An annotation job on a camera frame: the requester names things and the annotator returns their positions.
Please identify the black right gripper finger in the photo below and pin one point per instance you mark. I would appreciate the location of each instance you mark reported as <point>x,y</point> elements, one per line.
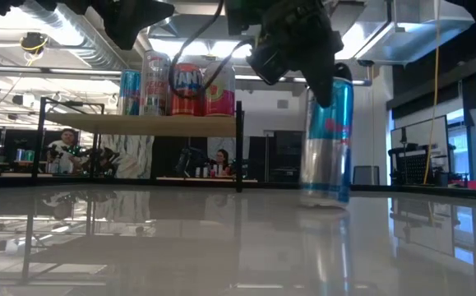
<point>345,72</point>
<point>324,82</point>

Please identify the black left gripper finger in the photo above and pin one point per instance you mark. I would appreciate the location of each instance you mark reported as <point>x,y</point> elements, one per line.
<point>135,18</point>

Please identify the blue silver Red Bull can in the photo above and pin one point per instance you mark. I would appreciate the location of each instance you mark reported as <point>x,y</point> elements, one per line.
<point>328,164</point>
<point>130,94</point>

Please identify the dark-lidded silver Celsius can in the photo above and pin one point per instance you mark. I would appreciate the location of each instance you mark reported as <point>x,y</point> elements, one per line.
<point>155,94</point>

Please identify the red Fanta can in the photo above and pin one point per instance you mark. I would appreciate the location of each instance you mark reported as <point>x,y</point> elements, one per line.
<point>186,107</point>

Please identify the pink and white beverage can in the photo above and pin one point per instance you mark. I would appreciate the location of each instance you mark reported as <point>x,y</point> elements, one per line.
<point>220,104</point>

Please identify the white light tube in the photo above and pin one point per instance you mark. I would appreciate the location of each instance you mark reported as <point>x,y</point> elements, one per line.
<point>363,81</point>

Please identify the black cabinet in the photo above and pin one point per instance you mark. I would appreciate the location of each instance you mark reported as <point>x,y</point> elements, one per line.
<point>278,156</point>

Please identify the grey waste bin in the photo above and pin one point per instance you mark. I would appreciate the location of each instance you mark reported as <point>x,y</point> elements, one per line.
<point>362,176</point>

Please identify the person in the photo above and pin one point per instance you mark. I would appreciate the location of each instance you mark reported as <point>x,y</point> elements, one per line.
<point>66,141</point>
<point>222,158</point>

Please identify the white teal patterned panel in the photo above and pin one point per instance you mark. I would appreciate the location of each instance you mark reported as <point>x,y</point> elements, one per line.
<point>126,156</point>

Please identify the light wooden desk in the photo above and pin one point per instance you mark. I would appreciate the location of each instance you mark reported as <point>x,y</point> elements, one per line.
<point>188,179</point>

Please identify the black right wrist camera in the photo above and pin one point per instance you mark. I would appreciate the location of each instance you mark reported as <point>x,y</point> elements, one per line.
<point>268,61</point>

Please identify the large sheet-metal air duct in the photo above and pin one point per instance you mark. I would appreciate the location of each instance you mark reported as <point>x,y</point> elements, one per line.
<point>418,33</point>

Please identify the black frame wooden shelf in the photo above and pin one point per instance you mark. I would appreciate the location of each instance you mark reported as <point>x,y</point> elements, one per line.
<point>239,164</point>

